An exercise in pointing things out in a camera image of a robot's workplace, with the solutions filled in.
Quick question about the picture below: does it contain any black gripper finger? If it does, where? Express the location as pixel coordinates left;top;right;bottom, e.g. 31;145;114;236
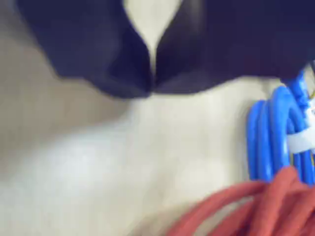
16;0;154;99
154;0;315;94

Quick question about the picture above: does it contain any coiled blue cable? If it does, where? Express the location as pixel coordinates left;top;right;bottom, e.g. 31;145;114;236
247;61;315;185

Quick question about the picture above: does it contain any coiled red cable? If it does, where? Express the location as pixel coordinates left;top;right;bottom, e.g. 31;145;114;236
167;166;315;236

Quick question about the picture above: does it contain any white cable tie wrap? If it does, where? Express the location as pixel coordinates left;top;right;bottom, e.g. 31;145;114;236
286;129;315;155

